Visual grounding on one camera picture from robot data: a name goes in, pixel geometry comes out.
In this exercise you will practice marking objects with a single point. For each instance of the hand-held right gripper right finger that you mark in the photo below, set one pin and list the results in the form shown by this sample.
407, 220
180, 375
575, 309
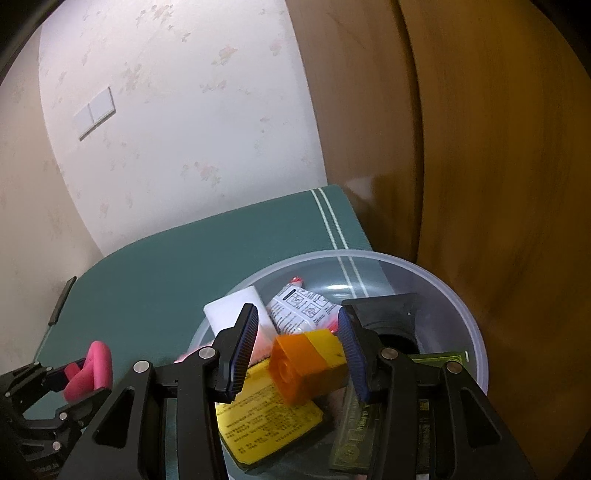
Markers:
353, 355

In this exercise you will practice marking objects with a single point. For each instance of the clear plastic bowl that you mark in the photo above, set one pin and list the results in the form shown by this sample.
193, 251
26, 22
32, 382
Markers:
438, 295

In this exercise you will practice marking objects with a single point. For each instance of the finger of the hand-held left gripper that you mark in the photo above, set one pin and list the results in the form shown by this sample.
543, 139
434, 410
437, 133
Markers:
69, 420
46, 376

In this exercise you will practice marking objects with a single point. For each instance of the green box yellow label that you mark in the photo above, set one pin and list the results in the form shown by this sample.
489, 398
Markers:
268, 424

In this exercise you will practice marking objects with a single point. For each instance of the orange yellow toy block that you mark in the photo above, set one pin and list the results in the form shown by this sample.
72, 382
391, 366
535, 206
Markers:
304, 364

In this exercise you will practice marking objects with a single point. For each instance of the white sponge block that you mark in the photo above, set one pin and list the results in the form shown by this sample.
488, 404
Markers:
226, 314

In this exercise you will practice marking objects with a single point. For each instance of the white wall switch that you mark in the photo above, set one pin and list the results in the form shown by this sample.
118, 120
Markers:
94, 113

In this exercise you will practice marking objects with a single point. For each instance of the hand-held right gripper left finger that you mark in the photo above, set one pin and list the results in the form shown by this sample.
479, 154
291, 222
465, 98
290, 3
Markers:
244, 350

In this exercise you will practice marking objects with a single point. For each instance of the black flat stick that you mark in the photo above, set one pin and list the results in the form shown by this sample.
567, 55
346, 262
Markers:
62, 300

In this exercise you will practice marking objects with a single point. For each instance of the white red snack packet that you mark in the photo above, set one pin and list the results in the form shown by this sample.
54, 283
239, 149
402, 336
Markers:
300, 309

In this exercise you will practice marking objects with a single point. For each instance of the small pink foam curler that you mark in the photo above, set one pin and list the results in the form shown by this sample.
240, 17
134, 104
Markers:
99, 364

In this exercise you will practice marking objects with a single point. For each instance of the black plastic cup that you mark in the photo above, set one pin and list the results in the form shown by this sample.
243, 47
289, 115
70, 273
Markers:
392, 318

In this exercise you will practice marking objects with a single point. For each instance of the wooden door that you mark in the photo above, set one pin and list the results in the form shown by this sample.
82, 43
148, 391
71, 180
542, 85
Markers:
508, 184

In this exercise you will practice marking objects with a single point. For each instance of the dark green box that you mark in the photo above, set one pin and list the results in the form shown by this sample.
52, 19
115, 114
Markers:
355, 438

